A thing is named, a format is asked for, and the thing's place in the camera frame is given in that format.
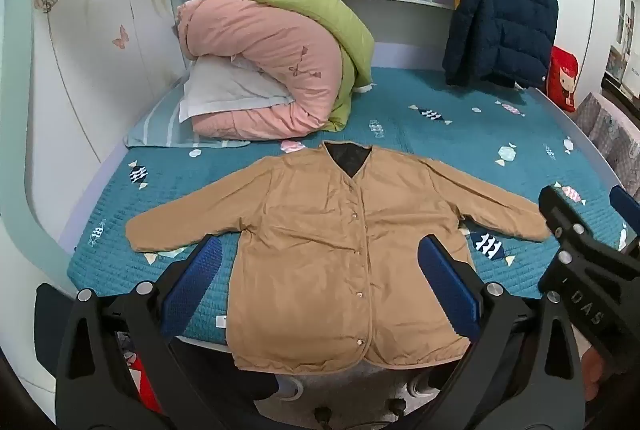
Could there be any red cartoon bag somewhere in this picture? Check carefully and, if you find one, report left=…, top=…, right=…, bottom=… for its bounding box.
left=545, top=46, right=580, bottom=113

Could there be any red object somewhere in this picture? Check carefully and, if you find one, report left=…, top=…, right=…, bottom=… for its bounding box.
left=120, top=335, right=162, bottom=417

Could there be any navy and yellow puffer jacket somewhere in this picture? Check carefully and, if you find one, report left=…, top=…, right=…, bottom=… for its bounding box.
left=442, top=0, right=560, bottom=90

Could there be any white butterfly wardrobe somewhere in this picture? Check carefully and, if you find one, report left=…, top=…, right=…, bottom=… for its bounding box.
left=30, top=0, right=186, bottom=166

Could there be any white pillow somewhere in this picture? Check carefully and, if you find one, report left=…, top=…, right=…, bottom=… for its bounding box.
left=179, top=55, right=296, bottom=121

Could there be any person's right hand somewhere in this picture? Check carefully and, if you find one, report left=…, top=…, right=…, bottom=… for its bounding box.
left=580, top=344, right=615, bottom=392

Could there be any tan button jacket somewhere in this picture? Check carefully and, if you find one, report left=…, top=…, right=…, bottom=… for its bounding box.
left=125, top=141, right=551, bottom=373

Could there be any display shelf with pictures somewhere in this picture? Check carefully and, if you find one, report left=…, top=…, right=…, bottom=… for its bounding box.
left=602, top=0, right=640, bottom=100

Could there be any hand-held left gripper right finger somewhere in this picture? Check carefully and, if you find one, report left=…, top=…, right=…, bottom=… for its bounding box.
left=417, top=234, right=586, bottom=430

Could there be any office chair base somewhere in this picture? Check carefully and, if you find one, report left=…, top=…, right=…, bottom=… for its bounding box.
left=280, top=375, right=441, bottom=430

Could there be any light blue striped pillow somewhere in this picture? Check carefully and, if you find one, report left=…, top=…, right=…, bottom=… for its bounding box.
left=124, top=80, right=251, bottom=148

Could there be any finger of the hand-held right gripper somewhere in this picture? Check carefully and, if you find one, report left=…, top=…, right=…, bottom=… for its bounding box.
left=537, top=185, right=603, bottom=263
left=609, top=186, right=640, bottom=257

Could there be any grey floral cloth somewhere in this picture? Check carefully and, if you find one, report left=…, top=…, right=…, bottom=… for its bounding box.
left=575, top=92, right=640, bottom=201

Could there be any pale green bed post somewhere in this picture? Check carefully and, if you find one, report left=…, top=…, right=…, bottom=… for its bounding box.
left=0, top=0, right=36, bottom=231

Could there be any teal candy-print bed quilt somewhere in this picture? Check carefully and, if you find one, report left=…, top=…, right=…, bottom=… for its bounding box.
left=67, top=67, right=636, bottom=353

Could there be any pink duvet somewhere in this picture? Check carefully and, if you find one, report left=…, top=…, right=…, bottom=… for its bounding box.
left=175, top=0, right=346, bottom=141

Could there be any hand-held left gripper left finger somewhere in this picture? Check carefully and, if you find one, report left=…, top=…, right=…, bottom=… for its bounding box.
left=55, top=234, right=253, bottom=430

